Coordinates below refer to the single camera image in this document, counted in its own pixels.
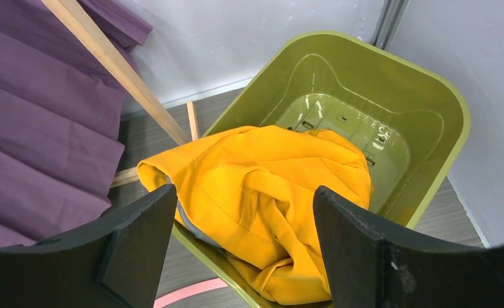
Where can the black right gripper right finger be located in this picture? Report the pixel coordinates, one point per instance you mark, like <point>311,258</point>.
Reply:
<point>373,262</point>

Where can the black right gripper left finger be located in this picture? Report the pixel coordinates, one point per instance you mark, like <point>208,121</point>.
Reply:
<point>113,261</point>

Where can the pink plastic hanger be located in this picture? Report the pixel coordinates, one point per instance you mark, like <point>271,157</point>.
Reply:
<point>188,291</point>

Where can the yellow skirt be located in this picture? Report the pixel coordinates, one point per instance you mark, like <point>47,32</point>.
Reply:
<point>250,190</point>

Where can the purple skirt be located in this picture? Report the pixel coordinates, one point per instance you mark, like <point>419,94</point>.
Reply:
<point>60,112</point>

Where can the wooden clothes rack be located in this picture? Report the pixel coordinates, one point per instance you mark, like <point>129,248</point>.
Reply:
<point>81,25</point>

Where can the green plastic basket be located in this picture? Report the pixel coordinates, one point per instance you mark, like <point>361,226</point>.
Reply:
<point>410,123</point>

